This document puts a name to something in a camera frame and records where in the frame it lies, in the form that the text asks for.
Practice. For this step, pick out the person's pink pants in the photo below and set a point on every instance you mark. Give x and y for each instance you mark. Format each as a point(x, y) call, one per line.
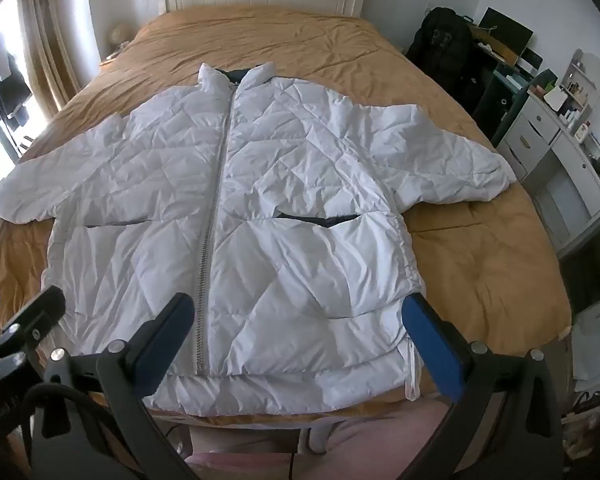
point(340, 445)

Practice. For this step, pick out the cluttered shelf unit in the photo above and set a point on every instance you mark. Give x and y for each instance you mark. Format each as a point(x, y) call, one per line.
point(505, 95)

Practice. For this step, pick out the bed with tan blanket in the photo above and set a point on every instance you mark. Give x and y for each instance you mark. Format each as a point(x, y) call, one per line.
point(300, 45)

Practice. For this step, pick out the black monitor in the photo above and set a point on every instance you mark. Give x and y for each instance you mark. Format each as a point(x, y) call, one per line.
point(505, 30)

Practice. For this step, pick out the beige curtain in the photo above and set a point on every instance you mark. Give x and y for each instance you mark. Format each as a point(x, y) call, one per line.
point(55, 45)

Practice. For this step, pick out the white puffer jacket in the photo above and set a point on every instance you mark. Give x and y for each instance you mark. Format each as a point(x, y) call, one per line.
point(290, 200)

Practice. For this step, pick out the dark hanging clothes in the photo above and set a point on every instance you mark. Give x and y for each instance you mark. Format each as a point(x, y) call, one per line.
point(5, 75)

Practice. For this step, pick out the black backpack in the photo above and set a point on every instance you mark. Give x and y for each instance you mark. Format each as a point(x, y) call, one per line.
point(442, 45)

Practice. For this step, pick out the white dresser with drawers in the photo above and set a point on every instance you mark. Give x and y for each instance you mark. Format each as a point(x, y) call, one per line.
point(555, 160)

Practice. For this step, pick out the small bedside lamp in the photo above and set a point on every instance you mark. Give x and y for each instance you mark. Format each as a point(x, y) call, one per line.
point(119, 35)

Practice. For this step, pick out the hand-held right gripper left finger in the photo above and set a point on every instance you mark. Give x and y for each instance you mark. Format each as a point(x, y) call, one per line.
point(162, 342)

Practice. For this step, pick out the white arched vanity shelf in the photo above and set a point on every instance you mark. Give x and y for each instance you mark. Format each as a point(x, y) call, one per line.
point(582, 75)

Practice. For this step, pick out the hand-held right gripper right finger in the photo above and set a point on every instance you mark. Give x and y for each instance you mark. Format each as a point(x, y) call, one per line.
point(437, 352)

